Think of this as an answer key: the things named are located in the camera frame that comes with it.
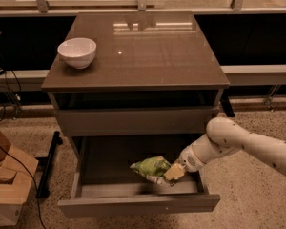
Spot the black metal stand bar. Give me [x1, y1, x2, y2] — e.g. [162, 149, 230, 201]
[36, 131, 63, 198]

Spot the closed grey top drawer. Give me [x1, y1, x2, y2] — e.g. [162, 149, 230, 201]
[56, 108, 219, 137]

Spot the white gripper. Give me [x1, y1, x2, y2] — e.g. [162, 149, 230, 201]
[164, 146, 204, 181]

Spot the open grey middle drawer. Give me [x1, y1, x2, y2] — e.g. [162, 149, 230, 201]
[58, 135, 220, 218]

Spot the black cable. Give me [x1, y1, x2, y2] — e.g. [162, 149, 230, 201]
[0, 135, 48, 229]

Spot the grey drawer cabinet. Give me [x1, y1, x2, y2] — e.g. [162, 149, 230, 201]
[40, 11, 231, 219]

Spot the green jalapeno chip bag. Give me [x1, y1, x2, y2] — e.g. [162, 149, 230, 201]
[130, 156, 176, 186]

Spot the cardboard box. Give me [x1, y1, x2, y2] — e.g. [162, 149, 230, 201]
[0, 131, 38, 226]

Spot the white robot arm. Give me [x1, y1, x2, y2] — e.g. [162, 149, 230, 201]
[164, 117, 286, 180]

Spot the white ceramic bowl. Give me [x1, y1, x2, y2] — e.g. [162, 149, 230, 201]
[57, 37, 96, 69]

